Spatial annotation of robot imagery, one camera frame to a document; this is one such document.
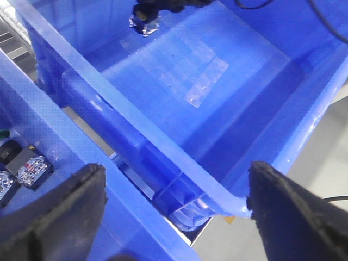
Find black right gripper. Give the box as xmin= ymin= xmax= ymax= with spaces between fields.
xmin=137 ymin=0 xmax=213 ymax=13

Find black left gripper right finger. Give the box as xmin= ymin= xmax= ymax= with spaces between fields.
xmin=247 ymin=161 xmax=347 ymax=260

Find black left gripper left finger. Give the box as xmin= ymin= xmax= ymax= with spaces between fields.
xmin=1 ymin=164 xmax=107 ymax=260

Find green push button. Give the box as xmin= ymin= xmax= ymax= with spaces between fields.
xmin=1 ymin=129 xmax=22 ymax=165

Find right blue plastic bin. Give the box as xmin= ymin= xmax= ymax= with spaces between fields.
xmin=11 ymin=1 xmax=347 ymax=231

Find blue plastic bin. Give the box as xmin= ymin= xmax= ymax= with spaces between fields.
xmin=11 ymin=1 xmax=347 ymax=231
xmin=1 ymin=53 xmax=198 ymax=260

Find left blue plastic bin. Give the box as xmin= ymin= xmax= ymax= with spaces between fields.
xmin=1 ymin=53 xmax=198 ymax=260

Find black button switch block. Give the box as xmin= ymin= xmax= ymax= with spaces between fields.
xmin=5 ymin=146 xmax=54 ymax=191

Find black cable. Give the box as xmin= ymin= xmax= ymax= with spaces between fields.
xmin=235 ymin=0 xmax=348 ymax=44

